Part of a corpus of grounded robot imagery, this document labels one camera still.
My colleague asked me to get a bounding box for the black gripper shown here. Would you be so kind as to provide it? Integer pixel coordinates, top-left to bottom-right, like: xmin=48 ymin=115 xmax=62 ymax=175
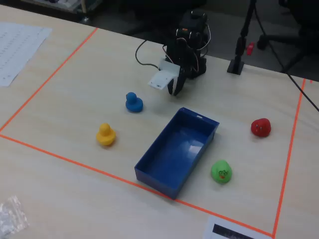
xmin=167 ymin=37 xmax=199 ymax=97

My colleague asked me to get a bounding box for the blue rubber duck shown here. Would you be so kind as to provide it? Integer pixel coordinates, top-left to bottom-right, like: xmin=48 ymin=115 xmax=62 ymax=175
xmin=125 ymin=92 xmax=144 ymax=114

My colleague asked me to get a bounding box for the blue plastic box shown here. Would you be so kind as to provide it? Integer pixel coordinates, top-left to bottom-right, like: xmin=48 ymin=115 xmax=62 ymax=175
xmin=134 ymin=107 xmax=220 ymax=200

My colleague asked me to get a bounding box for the yellow rubber duck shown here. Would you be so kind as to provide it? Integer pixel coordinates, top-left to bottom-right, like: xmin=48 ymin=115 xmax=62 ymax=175
xmin=96 ymin=123 xmax=117 ymax=147

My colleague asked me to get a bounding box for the red rubber duck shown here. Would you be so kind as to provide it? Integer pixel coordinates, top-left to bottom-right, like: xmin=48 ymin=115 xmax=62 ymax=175
xmin=251 ymin=118 xmax=272 ymax=137

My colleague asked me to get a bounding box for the green rubber duck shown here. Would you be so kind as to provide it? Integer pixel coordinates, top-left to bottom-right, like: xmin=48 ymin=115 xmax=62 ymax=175
xmin=211 ymin=159 xmax=233 ymax=185

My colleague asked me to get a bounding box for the orange tape strip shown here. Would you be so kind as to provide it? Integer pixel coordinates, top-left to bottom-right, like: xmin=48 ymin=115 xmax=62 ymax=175
xmin=0 ymin=27 xmax=99 ymax=132
xmin=272 ymin=78 xmax=307 ymax=238
xmin=0 ymin=134 xmax=274 ymax=237

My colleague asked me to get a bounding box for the wheeled shelf cart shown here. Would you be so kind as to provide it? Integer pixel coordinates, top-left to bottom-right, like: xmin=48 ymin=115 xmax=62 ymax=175
xmin=42 ymin=0 xmax=103 ymax=22

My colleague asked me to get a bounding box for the black office chair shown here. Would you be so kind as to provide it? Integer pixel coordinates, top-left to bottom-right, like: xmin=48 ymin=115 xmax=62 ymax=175
xmin=257 ymin=0 xmax=319 ymax=73

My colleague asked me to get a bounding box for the paper with black bar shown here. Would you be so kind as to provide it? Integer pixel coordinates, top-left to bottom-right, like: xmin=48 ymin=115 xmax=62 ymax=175
xmin=203 ymin=215 xmax=273 ymax=239

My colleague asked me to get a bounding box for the white printed paper sheet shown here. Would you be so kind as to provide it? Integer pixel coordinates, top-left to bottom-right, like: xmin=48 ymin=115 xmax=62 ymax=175
xmin=0 ymin=22 xmax=53 ymax=88

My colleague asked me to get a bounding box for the clear plastic bag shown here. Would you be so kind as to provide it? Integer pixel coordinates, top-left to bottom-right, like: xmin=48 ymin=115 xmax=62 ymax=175
xmin=0 ymin=195 xmax=30 ymax=237

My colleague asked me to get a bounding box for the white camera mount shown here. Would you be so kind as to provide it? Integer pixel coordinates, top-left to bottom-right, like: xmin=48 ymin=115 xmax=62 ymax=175
xmin=148 ymin=58 xmax=181 ymax=90

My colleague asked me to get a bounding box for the white red servo wire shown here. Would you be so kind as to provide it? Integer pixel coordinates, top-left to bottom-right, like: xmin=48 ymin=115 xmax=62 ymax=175
xmin=198 ymin=21 xmax=212 ymax=54
xmin=162 ymin=45 xmax=175 ymax=63

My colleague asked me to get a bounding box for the black camera cable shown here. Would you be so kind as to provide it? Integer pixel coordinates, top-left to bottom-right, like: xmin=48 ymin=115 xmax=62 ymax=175
xmin=135 ymin=39 xmax=165 ymax=68

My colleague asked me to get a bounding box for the black camera stand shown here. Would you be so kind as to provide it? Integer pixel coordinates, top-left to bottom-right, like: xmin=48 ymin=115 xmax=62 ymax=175
xmin=227 ymin=0 xmax=258 ymax=75

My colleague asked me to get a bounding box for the thick black cable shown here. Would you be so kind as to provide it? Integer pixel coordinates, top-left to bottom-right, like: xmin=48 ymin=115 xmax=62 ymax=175
xmin=254 ymin=7 xmax=319 ymax=112

